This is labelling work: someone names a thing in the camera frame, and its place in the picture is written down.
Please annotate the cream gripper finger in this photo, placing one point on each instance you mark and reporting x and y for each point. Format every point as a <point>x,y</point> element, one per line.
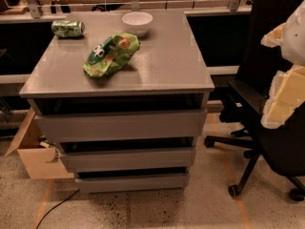
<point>273,38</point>
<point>286,94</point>

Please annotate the grey drawer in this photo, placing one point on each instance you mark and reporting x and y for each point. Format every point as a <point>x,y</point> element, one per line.
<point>138,183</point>
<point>120,126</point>
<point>128,159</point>

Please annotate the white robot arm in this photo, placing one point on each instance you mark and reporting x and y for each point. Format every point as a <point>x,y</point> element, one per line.
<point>293,38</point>

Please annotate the grey top drawer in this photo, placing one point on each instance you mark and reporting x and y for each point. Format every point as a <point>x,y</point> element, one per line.
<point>120,126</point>

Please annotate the grey bottom drawer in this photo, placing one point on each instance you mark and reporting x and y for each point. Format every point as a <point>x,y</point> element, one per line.
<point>138,183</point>

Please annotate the grey drawer cabinet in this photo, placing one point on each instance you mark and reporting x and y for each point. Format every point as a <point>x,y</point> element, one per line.
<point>168,73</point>

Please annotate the black office chair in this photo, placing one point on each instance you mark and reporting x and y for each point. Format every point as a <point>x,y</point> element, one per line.
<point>284,147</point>

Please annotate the white bowl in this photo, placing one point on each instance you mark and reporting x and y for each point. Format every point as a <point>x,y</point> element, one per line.
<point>137,22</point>

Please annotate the green chip bag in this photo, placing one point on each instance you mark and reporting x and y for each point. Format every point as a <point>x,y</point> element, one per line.
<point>112,55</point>

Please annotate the green soda can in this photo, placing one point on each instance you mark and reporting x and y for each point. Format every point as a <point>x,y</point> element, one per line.
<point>67,29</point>

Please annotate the cardboard box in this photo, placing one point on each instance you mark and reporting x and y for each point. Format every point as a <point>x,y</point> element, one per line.
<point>41,161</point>

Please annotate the grey metal shelf rail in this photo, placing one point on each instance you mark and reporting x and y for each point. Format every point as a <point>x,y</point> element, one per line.
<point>33,11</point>

